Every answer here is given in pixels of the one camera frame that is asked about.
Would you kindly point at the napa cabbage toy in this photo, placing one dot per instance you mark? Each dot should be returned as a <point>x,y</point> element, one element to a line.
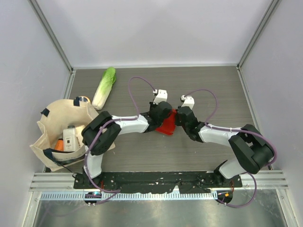
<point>104,88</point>

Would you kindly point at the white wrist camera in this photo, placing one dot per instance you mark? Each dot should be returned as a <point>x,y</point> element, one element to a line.
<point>160,95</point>
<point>187,101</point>

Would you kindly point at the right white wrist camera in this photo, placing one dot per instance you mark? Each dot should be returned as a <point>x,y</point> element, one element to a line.
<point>187,101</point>

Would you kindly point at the orange item in bag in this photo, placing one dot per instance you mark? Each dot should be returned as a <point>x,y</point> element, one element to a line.
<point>59,145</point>

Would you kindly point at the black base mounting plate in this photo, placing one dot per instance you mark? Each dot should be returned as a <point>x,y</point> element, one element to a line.
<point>155,182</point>

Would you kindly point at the beige printed tote bag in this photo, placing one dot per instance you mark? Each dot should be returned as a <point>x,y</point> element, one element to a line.
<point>56,117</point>

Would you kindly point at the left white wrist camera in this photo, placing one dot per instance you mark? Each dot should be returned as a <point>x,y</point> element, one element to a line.
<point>160,95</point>

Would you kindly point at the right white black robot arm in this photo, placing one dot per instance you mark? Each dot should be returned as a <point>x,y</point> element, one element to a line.
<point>252,151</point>

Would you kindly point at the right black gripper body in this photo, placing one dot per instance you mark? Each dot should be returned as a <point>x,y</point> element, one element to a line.
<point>178,123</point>

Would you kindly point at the orange white item behind bag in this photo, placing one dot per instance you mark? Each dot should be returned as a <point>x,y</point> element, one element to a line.
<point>83,99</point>

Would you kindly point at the white bottle in bag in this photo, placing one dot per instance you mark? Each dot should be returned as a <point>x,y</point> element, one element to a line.
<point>72,140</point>

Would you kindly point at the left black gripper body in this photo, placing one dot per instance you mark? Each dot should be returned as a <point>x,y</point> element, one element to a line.
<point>151,110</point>

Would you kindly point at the red paper box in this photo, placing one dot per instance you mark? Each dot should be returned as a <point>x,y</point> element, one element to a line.
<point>168,126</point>

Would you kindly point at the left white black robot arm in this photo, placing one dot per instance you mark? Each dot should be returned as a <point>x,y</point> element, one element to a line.
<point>101,133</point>

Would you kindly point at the white slotted cable duct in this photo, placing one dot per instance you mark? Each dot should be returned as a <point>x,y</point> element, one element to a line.
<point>175,195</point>

